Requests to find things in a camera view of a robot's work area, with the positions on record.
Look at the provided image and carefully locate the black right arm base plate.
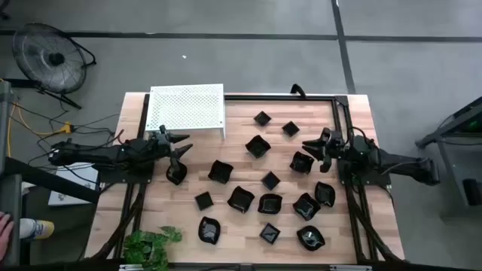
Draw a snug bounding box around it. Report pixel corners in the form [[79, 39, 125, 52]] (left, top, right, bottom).
[[337, 156, 392, 187]]

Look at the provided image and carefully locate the black cylinder bin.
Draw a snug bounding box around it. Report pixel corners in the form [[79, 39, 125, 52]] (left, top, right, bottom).
[[462, 178, 482, 207]]

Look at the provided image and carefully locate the person's hand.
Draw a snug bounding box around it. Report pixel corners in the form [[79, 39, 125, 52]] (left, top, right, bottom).
[[0, 211, 15, 263]]

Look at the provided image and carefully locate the green artificial plant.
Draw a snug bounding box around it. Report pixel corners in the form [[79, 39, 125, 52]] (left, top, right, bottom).
[[122, 225, 184, 271]]

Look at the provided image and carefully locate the oval black plate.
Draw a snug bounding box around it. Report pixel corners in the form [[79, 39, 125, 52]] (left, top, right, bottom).
[[296, 224, 326, 252], [197, 216, 222, 245], [166, 160, 188, 186], [314, 181, 337, 209]]

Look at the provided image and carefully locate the dark metal side desk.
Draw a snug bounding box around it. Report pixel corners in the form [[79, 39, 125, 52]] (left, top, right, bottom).
[[415, 96, 482, 219]]

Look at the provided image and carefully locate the small square black plate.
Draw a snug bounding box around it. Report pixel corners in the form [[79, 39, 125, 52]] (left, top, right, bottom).
[[261, 170, 282, 191], [258, 222, 282, 245], [194, 190, 215, 212], [253, 110, 273, 127], [281, 120, 301, 138]]

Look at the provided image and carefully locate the black curved hook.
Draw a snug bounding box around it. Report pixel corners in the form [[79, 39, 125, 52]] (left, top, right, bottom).
[[289, 83, 308, 99]]

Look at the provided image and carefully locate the black floor cable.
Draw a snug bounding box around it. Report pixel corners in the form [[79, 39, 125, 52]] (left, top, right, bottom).
[[9, 101, 121, 178]]

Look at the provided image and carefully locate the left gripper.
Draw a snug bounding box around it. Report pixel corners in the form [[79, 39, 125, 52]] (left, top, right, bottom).
[[148, 125, 194, 172]]

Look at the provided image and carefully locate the white printed box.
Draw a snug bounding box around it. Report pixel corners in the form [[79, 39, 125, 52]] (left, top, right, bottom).
[[47, 162, 99, 207]]

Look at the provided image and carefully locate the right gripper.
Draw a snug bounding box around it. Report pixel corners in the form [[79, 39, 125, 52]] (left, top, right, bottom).
[[301, 126, 346, 174]]

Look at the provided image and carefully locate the black floor fan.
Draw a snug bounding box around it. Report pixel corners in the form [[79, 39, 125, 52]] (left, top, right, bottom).
[[11, 22, 97, 110]]

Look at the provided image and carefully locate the yellow cable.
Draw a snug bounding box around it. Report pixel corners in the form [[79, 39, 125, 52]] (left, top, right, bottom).
[[5, 101, 75, 157]]

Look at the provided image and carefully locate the white perforated metal shelf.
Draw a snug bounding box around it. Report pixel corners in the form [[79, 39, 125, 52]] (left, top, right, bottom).
[[145, 83, 227, 139]]

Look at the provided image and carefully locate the black metal beam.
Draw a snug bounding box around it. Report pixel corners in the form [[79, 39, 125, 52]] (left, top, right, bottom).
[[0, 156, 101, 204]]

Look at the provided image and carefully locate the wavy square black plate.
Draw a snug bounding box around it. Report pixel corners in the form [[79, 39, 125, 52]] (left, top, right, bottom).
[[288, 151, 316, 175], [292, 192, 322, 222], [207, 159, 235, 185], [227, 185, 256, 215], [245, 134, 272, 160], [257, 193, 284, 215]]

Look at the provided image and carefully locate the grey metal stand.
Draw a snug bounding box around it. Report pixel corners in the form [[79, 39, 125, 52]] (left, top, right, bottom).
[[0, 81, 23, 266]]

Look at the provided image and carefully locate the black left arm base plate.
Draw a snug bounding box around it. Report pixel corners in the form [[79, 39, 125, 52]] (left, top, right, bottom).
[[96, 157, 154, 184]]

